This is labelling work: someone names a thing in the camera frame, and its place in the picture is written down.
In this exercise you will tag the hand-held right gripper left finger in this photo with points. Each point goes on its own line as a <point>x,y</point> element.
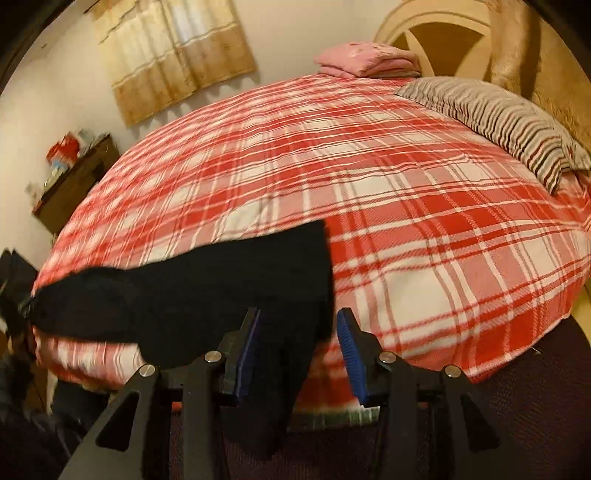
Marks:
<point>247,357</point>

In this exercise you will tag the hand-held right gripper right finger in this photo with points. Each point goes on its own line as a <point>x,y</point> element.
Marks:
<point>351,362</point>

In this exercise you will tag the black pants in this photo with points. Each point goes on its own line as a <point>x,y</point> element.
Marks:
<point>207,286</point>

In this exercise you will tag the red plaid bed sheet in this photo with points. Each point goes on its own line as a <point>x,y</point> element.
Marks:
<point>323,175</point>

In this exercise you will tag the person's dark maroon clothing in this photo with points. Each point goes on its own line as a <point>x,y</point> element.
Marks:
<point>545,392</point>

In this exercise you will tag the dark wooden dresser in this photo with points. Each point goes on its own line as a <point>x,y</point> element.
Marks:
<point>78,184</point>

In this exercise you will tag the black bag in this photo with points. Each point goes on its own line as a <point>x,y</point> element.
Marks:
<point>18,277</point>

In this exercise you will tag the red gift bag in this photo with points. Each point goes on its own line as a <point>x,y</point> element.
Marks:
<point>62,150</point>

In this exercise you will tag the striped pillow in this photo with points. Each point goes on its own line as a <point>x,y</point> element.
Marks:
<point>498,120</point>

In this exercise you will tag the folded pink blanket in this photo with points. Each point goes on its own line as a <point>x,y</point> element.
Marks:
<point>364,57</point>

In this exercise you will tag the beige patterned window curtain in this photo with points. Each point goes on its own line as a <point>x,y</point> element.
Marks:
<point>175,55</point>

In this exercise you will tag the cream and brown headboard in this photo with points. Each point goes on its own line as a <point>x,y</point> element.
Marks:
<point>392,32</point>

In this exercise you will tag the beige floral curtain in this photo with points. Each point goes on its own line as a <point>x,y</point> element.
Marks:
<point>512,46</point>

